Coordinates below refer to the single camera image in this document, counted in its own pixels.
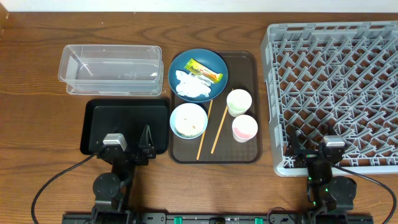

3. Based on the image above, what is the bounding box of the wooden chopstick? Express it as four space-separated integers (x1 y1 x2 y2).
211 96 228 154
196 100 213 160

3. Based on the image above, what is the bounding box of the right wooden chopstick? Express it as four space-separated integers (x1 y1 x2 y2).
211 96 228 154

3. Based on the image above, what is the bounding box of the brown serving tray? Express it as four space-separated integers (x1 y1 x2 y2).
169 51 262 164

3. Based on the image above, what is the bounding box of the clear plastic waste bin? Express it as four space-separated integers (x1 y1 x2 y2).
58 44 164 96

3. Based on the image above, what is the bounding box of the left wooden chopstick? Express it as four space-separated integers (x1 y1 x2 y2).
196 100 213 160

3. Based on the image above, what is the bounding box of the white tissue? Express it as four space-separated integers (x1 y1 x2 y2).
175 70 211 98

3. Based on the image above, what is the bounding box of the cream plastic cup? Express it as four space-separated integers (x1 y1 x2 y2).
226 89 252 117

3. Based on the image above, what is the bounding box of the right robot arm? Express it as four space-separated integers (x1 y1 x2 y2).
285 130 357 223

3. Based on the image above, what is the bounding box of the light blue bowl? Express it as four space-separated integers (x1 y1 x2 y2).
170 103 208 139

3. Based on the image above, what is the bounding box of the grey dishwasher rack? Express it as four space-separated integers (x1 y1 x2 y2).
261 21 397 177

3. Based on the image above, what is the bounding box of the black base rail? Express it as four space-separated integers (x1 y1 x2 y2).
61 212 374 224

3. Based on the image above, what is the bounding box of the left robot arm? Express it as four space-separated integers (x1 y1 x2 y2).
91 125 156 223

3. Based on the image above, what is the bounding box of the dark blue plate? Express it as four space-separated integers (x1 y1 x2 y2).
168 49 229 103

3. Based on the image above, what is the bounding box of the pink plastic cup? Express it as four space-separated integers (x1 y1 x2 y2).
232 114 258 142

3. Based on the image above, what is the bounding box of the black plastic tray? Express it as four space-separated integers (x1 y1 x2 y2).
80 99 170 155

